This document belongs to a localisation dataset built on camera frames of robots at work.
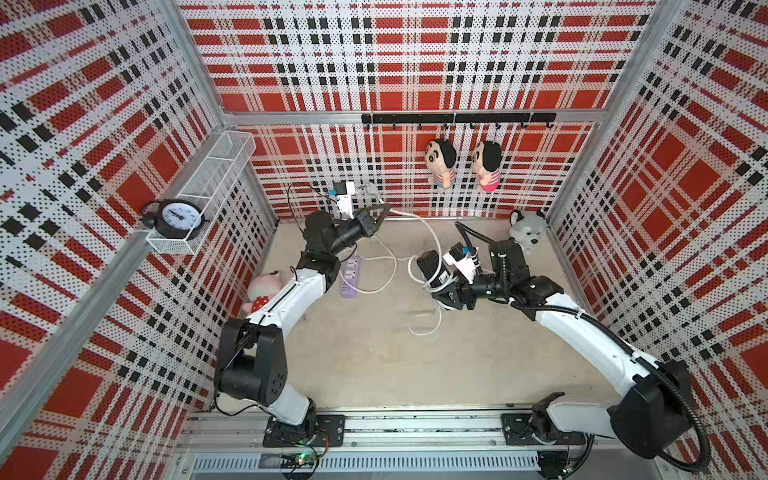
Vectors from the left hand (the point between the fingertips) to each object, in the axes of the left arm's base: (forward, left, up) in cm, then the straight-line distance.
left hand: (393, 205), depth 75 cm
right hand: (-16, -13, -13) cm, 25 cm away
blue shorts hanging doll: (+23, -14, -2) cm, 27 cm away
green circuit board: (-51, +23, -34) cm, 65 cm away
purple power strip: (+2, +16, -33) cm, 37 cm away
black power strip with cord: (-16, -9, -6) cm, 19 cm away
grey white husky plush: (+8, -42, -18) cm, 47 cm away
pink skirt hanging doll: (+25, -29, -5) cm, 39 cm away
